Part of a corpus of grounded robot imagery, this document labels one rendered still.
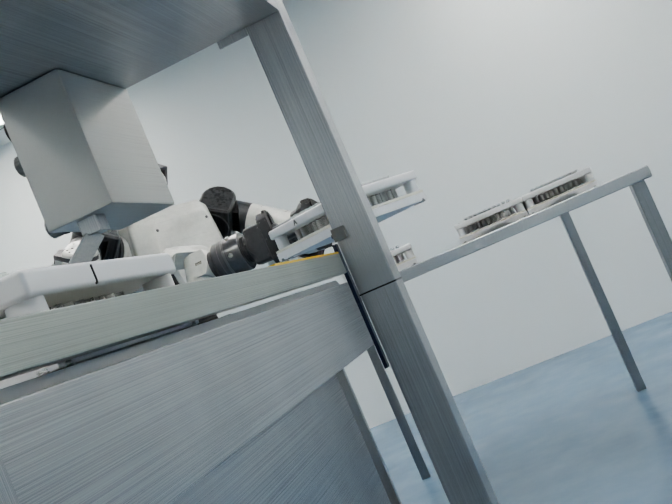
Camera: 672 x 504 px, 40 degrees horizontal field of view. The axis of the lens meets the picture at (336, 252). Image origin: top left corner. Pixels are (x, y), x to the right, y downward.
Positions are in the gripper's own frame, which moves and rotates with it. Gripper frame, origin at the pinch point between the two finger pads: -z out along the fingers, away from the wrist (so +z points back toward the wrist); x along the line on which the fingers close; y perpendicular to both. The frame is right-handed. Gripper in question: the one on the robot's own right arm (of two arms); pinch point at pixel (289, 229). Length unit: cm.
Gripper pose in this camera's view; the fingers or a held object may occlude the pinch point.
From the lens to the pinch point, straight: 205.5
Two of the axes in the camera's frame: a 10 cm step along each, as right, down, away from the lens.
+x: 4.1, 9.1, -0.7
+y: -2.2, 0.3, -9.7
